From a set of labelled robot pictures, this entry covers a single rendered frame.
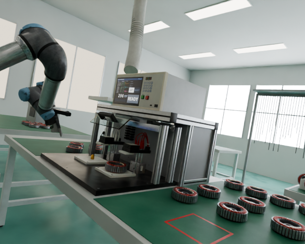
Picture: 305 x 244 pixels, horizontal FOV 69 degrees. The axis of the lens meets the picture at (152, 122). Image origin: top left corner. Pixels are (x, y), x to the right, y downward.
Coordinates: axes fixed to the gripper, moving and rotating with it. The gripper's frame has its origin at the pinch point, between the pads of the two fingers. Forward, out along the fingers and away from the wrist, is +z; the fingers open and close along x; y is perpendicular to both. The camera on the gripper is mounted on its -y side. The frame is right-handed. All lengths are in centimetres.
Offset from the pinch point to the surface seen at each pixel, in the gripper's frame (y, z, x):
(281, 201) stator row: -83, 41, 94
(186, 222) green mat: -24, 18, 101
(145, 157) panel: -40, 19, 39
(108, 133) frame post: -29.3, 6.9, 5.3
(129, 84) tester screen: -43, -24, 28
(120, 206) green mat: -8, 12, 86
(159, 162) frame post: -34, 11, 68
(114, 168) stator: -16, 11, 55
